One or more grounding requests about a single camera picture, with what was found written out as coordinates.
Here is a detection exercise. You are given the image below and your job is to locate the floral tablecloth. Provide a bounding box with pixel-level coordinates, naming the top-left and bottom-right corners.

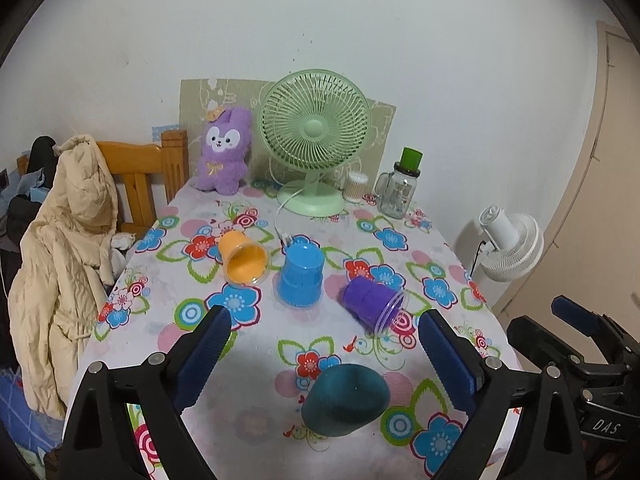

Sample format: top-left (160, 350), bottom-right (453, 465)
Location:
top-left (62, 179), bottom-right (524, 480)

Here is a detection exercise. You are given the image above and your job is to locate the blue patterned cloth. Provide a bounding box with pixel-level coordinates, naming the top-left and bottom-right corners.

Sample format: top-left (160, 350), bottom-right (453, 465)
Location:
top-left (0, 366), bottom-right (67, 463)

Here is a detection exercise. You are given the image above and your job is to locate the beige padded jacket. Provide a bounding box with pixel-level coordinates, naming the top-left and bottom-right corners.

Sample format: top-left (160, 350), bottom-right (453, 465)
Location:
top-left (7, 134), bottom-right (124, 419)

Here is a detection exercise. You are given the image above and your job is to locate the teal cup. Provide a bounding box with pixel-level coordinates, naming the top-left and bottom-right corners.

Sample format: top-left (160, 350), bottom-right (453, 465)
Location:
top-left (301, 364), bottom-right (391, 439)

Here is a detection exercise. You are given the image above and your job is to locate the black fan cable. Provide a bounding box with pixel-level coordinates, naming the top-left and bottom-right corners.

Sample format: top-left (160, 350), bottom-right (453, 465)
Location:
top-left (469, 240), bottom-right (496, 279)

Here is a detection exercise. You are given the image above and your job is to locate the blue cup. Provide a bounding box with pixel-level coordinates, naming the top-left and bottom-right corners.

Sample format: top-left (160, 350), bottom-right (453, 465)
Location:
top-left (276, 246), bottom-right (326, 307)

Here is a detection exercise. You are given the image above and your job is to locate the cotton swab jar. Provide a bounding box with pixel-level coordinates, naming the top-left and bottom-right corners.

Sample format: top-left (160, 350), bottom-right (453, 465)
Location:
top-left (342, 171), bottom-right (370, 205)

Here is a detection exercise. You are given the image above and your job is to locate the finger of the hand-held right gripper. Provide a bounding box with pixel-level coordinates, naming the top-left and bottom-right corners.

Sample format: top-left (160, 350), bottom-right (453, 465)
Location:
top-left (506, 315), bottom-right (632, 387)
top-left (551, 296), bottom-right (640, 361)

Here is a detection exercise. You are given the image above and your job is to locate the green desk fan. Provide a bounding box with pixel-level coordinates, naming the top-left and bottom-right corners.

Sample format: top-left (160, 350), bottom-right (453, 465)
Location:
top-left (258, 71), bottom-right (372, 219)

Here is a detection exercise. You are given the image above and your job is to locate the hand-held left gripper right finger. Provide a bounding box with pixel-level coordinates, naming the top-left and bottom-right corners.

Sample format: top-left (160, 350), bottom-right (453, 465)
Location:
top-left (417, 308), bottom-right (586, 480)

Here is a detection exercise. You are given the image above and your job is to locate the purple cup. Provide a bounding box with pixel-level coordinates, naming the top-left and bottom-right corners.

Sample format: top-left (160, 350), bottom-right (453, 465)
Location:
top-left (341, 276), bottom-right (411, 336)

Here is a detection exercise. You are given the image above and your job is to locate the wooden chair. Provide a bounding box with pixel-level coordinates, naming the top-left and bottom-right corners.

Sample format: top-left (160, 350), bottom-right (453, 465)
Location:
top-left (16, 130), bottom-right (190, 237)

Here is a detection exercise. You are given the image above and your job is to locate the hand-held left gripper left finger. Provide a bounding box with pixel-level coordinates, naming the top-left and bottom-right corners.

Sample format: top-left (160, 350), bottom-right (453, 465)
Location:
top-left (59, 305), bottom-right (233, 480)

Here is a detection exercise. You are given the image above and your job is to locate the beige wall poster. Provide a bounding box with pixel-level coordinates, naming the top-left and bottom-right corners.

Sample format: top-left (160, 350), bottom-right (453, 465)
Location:
top-left (179, 78), bottom-right (397, 184)

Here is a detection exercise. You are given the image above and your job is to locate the beige door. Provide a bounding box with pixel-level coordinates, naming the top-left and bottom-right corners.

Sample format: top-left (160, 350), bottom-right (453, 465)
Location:
top-left (492, 21), bottom-right (640, 342)

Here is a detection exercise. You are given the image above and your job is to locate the orange cup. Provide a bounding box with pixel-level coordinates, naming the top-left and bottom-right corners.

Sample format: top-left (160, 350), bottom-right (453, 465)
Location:
top-left (218, 231), bottom-right (271, 286)

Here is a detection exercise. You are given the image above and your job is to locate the purple plush rabbit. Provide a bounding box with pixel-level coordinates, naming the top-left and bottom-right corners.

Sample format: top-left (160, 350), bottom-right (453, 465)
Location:
top-left (192, 106), bottom-right (254, 196)

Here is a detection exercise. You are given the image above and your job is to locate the white fan cable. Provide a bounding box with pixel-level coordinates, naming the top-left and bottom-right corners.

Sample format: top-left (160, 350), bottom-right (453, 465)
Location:
top-left (274, 190), bottom-right (307, 249)

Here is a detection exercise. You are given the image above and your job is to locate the white floor fan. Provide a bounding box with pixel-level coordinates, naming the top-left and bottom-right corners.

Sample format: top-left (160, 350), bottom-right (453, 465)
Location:
top-left (472, 203), bottom-right (545, 283)

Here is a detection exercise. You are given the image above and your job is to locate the glass jar with green lid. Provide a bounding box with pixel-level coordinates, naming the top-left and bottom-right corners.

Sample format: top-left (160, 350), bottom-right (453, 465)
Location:
top-left (375, 147), bottom-right (423, 220)

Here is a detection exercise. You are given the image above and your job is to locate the dark clothing pile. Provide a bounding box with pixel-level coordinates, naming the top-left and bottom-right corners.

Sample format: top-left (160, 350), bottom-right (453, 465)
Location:
top-left (0, 136), bottom-right (57, 311)

